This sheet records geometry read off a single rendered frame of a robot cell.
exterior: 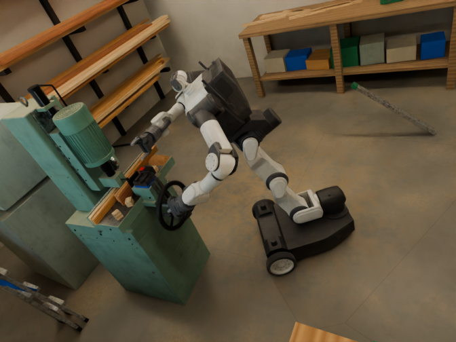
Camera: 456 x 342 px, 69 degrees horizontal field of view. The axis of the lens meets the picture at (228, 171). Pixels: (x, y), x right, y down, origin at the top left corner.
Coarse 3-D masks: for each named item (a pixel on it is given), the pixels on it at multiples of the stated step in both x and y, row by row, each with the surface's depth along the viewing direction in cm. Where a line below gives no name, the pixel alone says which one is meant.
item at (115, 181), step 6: (102, 174) 196; (114, 174) 192; (120, 174) 191; (102, 180) 194; (108, 180) 192; (114, 180) 189; (120, 180) 191; (108, 186) 196; (114, 186) 193; (120, 186) 192
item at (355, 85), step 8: (360, 88) 284; (368, 96) 285; (376, 96) 285; (384, 104) 284; (392, 104) 285; (400, 112) 283; (408, 120) 284; (416, 120) 283; (424, 128) 283; (432, 128) 283
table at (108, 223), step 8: (168, 160) 212; (160, 168) 207; (168, 168) 212; (136, 200) 189; (144, 200) 192; (152, 200) 189; (112, 208) 190; (120, 208) 187; (128, 208) 185; (136, 208) 188; (104, 216) 186; (112, 216) 184; (128, 216) 182; (104, 224) 181; (112, 224) 179; (120, 224) 177; (128, 224) 182; (112, 232) 183; (120, 232) 179
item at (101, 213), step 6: (156, 150) 224; (150, 156) 219; (144, 162) 214; (138, 168) 210; (114, 192) 195; (114, 198) 193; (108, 204) 189; (102, 210) 186; (108, 210) 189; (96, 216) 182; (102, 216) 186; (96, 222) 182
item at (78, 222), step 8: (152, 208) 199; (72, 216) 214; (80, 216) 211; (144, 216) 193; (152, 216) 199; (72, 224) 208; (80, 224) 205; (88, 224) 203; (144, 224) 193; (80, 232) 212; (88, 232) 207; (96, 232) 202; (104, 232) 197; (128, 232) 185; (136, 232) 188; (144, 232) 193; (128, 240) 192; (136, 240) 188
